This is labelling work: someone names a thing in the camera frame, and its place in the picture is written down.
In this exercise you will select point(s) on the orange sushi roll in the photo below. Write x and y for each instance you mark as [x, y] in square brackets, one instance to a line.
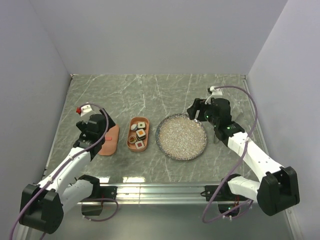
[140, 134]

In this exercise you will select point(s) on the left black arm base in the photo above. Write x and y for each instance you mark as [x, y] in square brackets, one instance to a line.
[105, 193]

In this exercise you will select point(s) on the small noodle soup cup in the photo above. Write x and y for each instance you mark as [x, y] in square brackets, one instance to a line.
[132, 139]

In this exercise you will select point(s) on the red sushi roll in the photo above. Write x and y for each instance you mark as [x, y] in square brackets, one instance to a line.
[139, 144]

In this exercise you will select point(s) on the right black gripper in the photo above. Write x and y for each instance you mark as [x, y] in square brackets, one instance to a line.
[198, 104]

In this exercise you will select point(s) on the pink lunch box lid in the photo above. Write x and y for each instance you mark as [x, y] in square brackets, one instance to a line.
[111, 141]

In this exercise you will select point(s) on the pink lunch box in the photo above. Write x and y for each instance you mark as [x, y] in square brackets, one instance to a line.
[135, 120]

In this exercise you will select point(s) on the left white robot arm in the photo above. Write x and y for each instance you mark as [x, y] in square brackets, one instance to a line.
[44, 205]

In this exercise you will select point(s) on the speckled round plate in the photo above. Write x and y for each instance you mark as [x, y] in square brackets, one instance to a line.
[180, 138]

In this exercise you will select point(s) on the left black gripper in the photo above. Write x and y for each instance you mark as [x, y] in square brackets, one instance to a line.
[82, 125]

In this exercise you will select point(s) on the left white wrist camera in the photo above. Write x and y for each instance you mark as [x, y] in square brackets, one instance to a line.
[85, 110]

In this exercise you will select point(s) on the aluminium front rail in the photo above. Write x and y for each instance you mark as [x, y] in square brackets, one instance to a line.
[137, 194]

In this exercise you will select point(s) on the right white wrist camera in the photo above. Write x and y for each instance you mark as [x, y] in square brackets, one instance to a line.
[214, 93]

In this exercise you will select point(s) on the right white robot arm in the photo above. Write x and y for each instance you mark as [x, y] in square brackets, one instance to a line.
[277, 187]

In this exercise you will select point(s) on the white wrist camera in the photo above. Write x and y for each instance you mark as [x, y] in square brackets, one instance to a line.
[85, 110]
[214, 93]

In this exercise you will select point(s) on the green sushi roll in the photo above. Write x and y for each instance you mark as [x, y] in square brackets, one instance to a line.
[141, 125]

